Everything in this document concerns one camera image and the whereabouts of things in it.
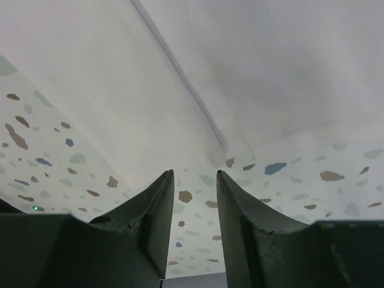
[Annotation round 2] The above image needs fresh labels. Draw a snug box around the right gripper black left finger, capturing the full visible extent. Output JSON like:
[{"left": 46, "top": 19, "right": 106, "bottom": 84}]
[{"left": 1, "top": 170, "right": 175, "bottom": 287}]

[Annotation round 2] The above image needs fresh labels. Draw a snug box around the white t shirt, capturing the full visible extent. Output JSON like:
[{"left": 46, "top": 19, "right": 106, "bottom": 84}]
[{"left": 1, "top": 1, "right": 383, "bottom": 189}]

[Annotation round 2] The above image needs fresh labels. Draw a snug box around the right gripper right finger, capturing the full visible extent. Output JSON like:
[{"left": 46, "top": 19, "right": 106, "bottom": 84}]
[{"left": 217, "top": 170, "right": 383, "bottom": 287}]

